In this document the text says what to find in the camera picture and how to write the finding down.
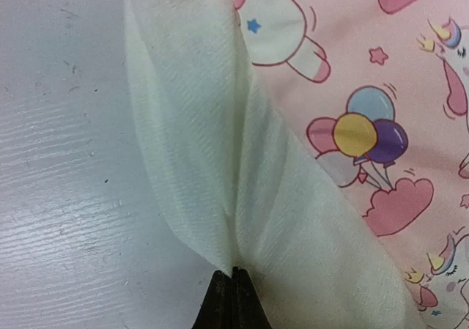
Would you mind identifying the pink unicorn print blanket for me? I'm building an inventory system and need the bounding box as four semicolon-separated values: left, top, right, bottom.
125;0;468;328

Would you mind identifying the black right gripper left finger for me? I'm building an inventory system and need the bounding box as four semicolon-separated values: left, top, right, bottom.
193;270;232;329

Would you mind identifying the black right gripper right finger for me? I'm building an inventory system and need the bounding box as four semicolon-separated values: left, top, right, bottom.
232;267;271;329

